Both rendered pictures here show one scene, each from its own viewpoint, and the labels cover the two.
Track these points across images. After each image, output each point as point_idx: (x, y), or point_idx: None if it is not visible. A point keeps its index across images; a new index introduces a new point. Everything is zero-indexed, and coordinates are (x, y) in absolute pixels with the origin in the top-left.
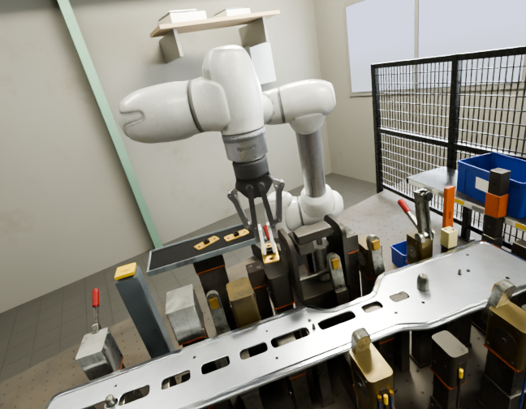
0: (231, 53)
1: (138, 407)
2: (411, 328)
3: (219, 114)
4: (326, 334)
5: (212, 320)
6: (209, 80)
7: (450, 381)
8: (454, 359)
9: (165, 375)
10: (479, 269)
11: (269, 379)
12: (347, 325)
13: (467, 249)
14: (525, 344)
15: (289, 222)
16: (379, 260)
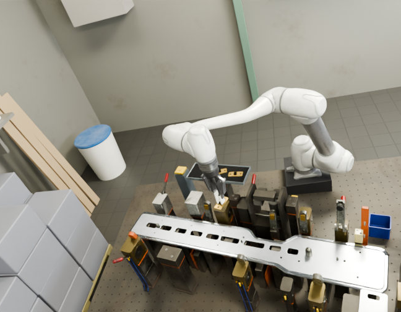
0: (194, 137)
1: (164, 233)
2: (279, 267)
3: (190, 153)
4: (243, 247)
5: None
6: (187, 141)
7: (282, 298)
8: (281, 290)
9: (178, 226)
10: (351, 264)
11: (208, 251)
12: (255, 249)
13: (365, 249)
14: (309, 304)
15: (303, 163)
16: (304, 226)
